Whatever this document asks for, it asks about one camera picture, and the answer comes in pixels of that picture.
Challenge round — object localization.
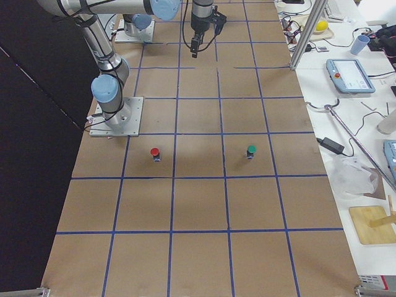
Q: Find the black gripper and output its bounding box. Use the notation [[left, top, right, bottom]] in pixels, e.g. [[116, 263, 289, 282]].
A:
[[190, 11, 226, 58]]

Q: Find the green push button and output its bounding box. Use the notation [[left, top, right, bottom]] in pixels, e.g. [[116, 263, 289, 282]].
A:
[[246, 145, 257, 160]]

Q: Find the red push button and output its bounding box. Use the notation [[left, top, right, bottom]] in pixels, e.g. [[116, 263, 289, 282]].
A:
[[150, 147, 161, 162]]

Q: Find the yellow lemon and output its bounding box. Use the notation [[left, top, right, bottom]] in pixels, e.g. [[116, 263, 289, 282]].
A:
[[314, 20, 329, 34]]

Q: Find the beige tray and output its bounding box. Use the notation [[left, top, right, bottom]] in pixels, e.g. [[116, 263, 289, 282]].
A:
[[291, 15, 334, 41]]

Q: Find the metal walking cane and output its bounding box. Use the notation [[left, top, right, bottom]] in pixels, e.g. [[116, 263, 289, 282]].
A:
[[306, 98, 395, 191]]

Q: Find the blue teach pendant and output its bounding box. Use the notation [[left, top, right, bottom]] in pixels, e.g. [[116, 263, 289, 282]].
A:
[[383, 140, 396, 179], [325, 59, 376, 94]]

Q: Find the light blue plastic cup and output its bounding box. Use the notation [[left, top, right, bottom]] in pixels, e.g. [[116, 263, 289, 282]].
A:
[[350, 35, 370, 55]]

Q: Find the black power adapter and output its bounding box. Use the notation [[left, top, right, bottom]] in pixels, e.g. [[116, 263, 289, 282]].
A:
[[317, 137, 345, 155]]

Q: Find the white cardboard tube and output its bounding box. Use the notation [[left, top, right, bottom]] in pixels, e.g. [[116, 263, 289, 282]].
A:
[[377, 110, 396, 135]]

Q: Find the clear plastic bag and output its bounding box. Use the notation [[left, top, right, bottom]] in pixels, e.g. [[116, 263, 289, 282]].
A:
[[326, 155, 385, 200]]

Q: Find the wooden cutting board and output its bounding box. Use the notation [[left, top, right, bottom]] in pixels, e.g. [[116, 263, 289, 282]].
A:
[[349, 205, 395, 245]]

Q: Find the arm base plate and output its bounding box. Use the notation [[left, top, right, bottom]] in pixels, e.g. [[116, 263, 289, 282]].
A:
[[114, 19, 155, 43], [89, 97, 144, 137]]

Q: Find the aluminium frame post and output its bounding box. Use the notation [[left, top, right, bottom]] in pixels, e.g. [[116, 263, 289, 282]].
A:
[[290, 0, 327, 71]]

